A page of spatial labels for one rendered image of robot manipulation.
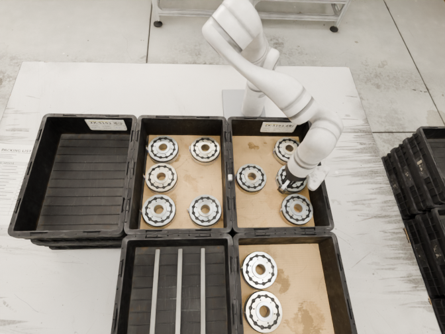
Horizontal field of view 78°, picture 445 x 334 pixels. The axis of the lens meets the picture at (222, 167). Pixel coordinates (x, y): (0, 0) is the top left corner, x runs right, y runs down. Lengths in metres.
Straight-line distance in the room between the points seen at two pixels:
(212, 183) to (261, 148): 0.23
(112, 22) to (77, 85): 1.56
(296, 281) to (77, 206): 0.72
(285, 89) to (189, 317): 0.65
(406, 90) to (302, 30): 1.06
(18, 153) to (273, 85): 1.04
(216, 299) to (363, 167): 0.81
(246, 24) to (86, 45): 2.26
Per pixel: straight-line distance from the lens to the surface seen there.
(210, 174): 0.95
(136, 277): 0.89
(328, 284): 0.93
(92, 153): 1.05
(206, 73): 1.40
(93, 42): 2.77
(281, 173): 0.96
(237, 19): 0.59
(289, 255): 0.91
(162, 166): 0.94
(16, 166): 1.31
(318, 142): 0.65
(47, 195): 1.04
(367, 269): 1.16
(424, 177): 1.73
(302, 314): 0.91
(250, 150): 1.01
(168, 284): 0.87
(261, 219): 0.92
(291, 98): 0.62
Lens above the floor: 1.69
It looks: 64 degrees down
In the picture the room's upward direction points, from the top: 10 degrees clockwise
